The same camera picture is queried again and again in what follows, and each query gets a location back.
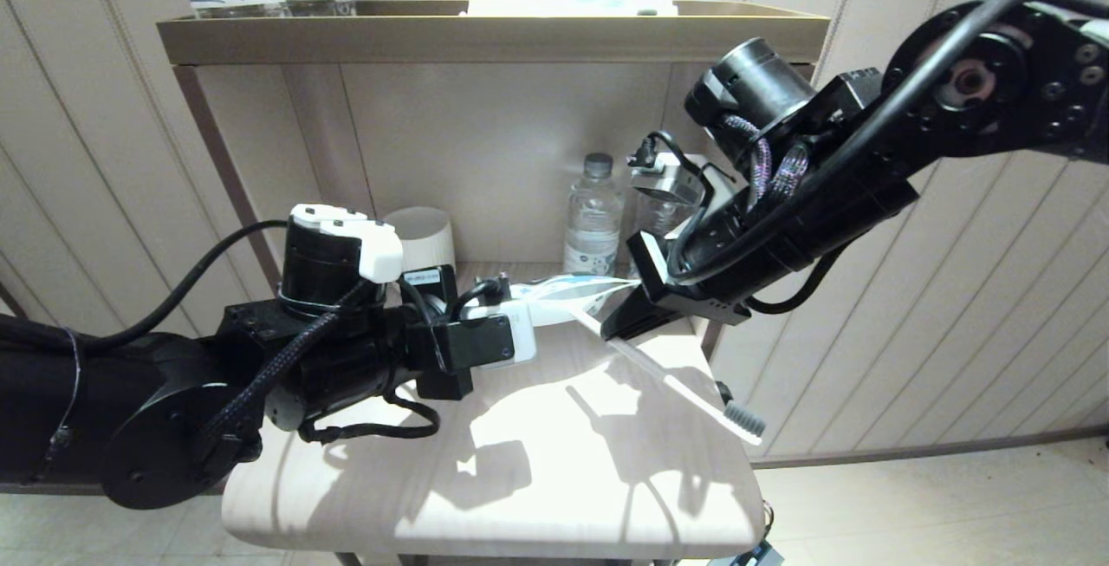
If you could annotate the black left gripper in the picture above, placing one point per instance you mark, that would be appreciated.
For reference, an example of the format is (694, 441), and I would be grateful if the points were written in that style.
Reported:
(446, 384)

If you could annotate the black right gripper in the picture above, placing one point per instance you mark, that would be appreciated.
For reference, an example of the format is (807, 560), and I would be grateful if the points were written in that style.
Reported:
(663, 276)

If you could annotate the white toothbrush dark bristles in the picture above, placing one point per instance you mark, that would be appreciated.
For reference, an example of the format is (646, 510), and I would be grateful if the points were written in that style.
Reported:
(693, 397)

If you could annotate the white blue-printed plastic bag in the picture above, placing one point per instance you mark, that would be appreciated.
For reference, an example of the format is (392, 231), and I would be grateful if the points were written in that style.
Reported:
(563, 289)

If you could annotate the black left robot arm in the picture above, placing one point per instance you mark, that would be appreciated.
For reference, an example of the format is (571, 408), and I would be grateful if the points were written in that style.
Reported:
(130, 393)

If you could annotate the black power plug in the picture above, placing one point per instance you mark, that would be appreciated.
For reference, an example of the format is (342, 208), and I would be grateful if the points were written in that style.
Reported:
(724, 391)

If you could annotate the clear plastic water bottle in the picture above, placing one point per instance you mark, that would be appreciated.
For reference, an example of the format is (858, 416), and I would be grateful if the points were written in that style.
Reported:
(658, 215)
(592, 228)

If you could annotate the white ribbed mug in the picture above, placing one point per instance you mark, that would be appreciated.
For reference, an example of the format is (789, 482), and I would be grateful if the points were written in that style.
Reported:
(429, 237)

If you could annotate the blue floor device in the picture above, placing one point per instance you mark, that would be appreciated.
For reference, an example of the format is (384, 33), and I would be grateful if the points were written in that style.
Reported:
(749, 556)

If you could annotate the white blue packet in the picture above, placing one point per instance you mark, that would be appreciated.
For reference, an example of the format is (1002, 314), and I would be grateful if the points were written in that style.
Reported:
(563, 1)

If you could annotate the beige wooden shelf unit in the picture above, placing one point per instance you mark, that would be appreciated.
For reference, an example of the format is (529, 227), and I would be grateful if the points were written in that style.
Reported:
(485, 37)

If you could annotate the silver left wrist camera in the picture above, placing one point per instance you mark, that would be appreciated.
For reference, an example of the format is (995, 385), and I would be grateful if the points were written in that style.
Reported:
(520, 336)

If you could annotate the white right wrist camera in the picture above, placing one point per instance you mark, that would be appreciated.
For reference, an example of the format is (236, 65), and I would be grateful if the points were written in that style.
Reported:
(676, 169)

